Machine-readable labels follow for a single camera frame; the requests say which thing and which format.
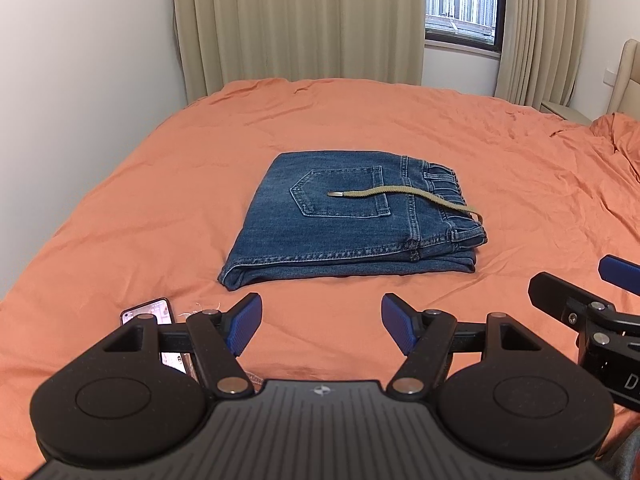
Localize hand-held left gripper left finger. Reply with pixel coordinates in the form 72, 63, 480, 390
90, 292, 264, 398

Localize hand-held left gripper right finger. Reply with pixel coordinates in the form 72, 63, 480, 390
381, 294, 543, 396

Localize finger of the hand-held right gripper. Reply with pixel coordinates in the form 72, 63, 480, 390
599, 255, 640, 288
528, 272, 618, 333

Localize blue denim pants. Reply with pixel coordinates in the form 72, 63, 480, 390
217, 152, 488, 292

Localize person's grey clothing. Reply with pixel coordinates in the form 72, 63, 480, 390
602, 410, 640, 480

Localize smartphone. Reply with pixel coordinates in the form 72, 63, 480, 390
120, 298, 195, 377

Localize orange pillow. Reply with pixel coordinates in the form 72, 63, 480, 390
589, 112, 640, 183

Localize beige nightstand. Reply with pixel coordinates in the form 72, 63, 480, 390
540, 100, 597, 124

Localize beige padded headboard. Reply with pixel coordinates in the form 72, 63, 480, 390
606, 39, 640, 117

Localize orange bed sheet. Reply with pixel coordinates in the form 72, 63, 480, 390
0, 77, 640, 480

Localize narrow beige curtain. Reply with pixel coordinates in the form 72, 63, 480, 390
495, 0, 588, 107

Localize dark framed window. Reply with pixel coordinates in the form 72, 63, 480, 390
424, 0, 506, 56

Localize wide beige curtain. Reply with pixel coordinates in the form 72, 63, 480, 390
170, 0, 426, 103

